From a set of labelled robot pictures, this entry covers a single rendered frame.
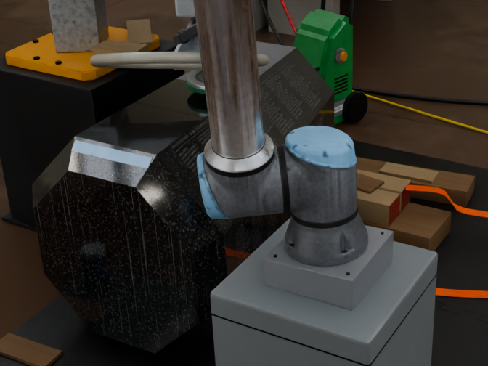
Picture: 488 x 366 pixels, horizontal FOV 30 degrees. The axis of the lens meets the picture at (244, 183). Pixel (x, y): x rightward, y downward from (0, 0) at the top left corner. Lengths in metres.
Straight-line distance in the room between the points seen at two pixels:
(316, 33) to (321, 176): 2.84
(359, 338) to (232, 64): 0.63
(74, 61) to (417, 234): 1.54
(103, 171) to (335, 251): 1.11
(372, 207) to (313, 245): 1.75
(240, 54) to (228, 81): 0.06
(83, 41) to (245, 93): 2.09
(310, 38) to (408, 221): 1.32
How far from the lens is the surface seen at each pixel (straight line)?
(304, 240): 2.02
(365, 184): 3.84
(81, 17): 3.80
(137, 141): 2.93
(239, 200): 1.93
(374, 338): 1.95
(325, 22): 4.73
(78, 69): 3.67
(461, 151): 4.65
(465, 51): 5.98
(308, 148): 1.92
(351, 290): 1.99
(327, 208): 1.97
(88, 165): 2.95
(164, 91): 3.30
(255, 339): 2.08
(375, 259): 2.07
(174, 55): 2.30
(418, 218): 3.83
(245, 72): 1.77
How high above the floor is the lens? 2.04
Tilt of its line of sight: 28 degrees down
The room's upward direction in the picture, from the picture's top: 3 degrees counter-clockwise
